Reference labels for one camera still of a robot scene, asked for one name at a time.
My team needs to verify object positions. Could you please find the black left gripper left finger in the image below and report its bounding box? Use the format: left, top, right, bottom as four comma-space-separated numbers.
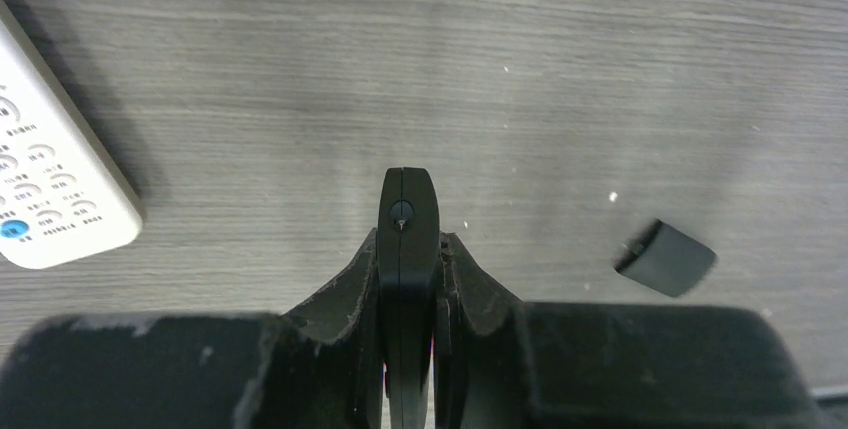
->
1, 236, 383, 428

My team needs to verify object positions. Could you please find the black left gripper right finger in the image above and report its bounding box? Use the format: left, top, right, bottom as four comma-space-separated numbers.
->
434, 234, 822, 428

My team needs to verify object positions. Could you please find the black remote control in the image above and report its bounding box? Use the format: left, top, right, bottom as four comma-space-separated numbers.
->
376, 167, 440, 428

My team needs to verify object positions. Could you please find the black battery compartment cover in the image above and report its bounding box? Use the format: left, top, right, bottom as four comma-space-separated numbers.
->
612, 219, 718, 298

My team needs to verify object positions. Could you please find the white remote control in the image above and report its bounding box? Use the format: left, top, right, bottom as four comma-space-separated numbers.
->
1, 6, 144, 270

